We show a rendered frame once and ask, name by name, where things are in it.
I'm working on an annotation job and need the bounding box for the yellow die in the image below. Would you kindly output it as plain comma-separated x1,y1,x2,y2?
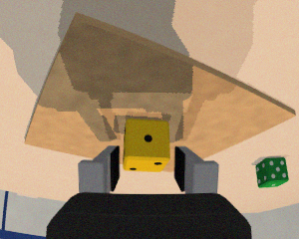
123,119,170,172

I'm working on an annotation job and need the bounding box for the green die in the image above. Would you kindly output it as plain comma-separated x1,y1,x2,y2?
255,157,289,188

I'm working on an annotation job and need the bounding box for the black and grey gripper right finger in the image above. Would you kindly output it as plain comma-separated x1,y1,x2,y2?
174,146,219,193

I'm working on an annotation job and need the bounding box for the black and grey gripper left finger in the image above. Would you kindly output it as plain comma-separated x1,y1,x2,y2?
78,145,120,193

